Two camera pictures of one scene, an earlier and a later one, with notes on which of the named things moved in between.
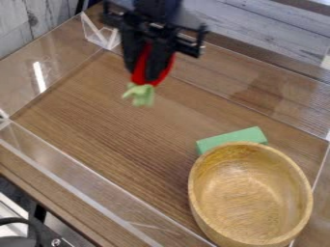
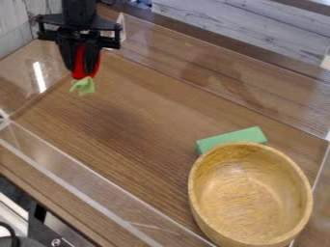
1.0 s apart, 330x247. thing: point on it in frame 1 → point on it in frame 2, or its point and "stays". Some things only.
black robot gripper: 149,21 → 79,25
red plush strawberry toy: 140,90 → 83,79
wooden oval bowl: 248,197 stays
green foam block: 247,135 stays
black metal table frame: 41,235 stays
